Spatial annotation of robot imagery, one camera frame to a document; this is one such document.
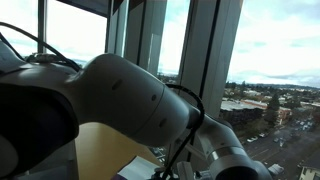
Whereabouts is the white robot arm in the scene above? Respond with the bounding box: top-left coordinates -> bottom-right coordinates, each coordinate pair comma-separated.
0,54 -> 272,180

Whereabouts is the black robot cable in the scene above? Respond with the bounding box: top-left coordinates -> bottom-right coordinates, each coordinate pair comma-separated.
159,83 -> 206,180

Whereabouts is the white paper sheet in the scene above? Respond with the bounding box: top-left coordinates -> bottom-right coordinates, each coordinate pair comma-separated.
115,156 -> 158,180

